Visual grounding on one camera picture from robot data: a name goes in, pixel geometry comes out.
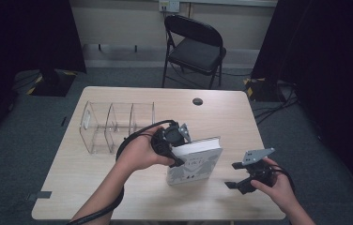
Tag person's left hand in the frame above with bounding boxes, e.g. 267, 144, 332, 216
115, 125, 176, 173

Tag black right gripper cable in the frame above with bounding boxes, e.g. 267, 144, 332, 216
268, 164, 297, 192

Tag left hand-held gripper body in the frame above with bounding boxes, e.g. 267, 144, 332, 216
150, 120, 192, 158

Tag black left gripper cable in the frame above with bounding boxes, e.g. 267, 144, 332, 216
66, 119, 178, 225

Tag black curtain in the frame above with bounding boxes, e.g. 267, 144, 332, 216
0, 0, 87, 148
251, 0, 353, 207

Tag black folding chair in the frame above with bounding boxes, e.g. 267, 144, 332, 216
161, 14, 228, 90

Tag black floor cables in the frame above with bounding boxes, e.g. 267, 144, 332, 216
253, 80, 300, 126

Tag grey tape strip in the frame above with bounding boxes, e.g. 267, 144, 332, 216
28, 190, 53, 202

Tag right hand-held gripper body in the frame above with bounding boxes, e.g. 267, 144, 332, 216
239, 147, 276, 195

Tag black stand base striped tape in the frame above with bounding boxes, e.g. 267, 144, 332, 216
26, 68, 78, 98
243, 77, 282, 102

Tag person's right hand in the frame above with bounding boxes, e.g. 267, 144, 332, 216
251, 157, 296, 214

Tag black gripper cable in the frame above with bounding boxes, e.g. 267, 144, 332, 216
66, 119, 178, 225
268, 164, 297, 192

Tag white wall socket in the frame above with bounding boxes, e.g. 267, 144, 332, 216
159, 0, 180, 13

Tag clear acrylic divided organizer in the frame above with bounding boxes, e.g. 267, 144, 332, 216
79, 100, 156, 156

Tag white book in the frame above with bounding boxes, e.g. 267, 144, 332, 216
165, 136, 223, 187

